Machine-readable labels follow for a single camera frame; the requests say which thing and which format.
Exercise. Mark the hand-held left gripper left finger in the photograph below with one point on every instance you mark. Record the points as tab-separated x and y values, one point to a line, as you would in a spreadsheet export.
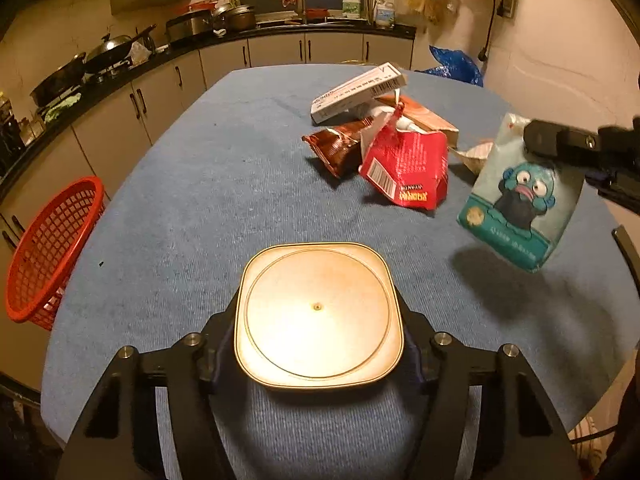
220	332

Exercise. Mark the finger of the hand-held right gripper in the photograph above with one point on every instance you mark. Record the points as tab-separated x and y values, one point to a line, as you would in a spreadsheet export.
555	141

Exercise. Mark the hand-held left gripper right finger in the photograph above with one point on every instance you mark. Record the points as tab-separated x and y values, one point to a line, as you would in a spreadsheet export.
411	360

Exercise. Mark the teal cartoon snack bag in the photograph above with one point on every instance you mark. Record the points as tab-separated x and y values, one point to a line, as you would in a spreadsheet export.
515	220

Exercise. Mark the cream square plastic container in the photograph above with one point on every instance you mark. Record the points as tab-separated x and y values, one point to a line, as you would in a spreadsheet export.
320	310

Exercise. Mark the orange snack packet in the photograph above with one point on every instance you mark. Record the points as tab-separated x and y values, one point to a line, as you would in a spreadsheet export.
432	117

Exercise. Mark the white lotion bottle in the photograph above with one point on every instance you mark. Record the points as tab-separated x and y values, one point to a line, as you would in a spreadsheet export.
410	124

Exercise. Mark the red plastic basket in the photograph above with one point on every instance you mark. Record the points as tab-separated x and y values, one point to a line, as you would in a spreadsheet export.
25	316

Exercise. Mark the blue plastic bag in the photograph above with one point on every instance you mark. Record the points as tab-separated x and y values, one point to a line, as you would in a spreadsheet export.
457	67

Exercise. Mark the red snack bag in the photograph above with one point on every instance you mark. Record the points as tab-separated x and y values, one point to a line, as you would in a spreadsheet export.
405	160

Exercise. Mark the striped cloth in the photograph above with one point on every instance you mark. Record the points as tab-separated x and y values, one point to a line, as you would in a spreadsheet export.
590	437

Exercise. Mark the white cardboard box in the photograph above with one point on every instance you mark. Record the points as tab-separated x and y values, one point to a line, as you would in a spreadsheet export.
350	92

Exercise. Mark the blue label detergent bottle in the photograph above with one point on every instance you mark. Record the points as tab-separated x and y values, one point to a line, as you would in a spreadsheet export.
384	14

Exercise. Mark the brown snack bag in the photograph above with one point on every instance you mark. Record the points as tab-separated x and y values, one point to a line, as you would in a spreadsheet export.
335	150

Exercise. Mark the green label detergent bottle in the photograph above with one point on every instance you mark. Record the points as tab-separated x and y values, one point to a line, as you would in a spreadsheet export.
352	6

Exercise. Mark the black kitchen countertop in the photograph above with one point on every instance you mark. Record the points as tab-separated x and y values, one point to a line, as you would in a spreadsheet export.
325	30

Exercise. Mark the red tray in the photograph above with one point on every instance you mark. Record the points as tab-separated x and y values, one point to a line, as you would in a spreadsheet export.
316	13

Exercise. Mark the green cloth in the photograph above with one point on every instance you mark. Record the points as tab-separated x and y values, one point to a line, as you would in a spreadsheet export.
62	107

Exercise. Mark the row of condiment bottles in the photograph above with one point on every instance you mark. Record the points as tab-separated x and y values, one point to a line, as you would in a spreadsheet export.
17	130

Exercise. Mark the clear plastic bag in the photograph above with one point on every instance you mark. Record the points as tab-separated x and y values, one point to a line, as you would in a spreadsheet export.
140	51

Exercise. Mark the black frying pan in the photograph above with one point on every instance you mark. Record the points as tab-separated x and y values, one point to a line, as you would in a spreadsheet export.
60	77

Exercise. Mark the wok with metal lid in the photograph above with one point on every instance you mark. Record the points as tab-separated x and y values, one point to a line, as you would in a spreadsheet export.
112	50

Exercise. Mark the steel electric cooker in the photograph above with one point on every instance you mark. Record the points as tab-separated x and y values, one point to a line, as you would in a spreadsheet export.
190	25

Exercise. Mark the stacked metal pots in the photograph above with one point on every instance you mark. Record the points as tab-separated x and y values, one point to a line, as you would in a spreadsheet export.
240	17

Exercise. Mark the wall socket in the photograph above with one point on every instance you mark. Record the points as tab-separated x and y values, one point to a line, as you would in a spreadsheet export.
508	6

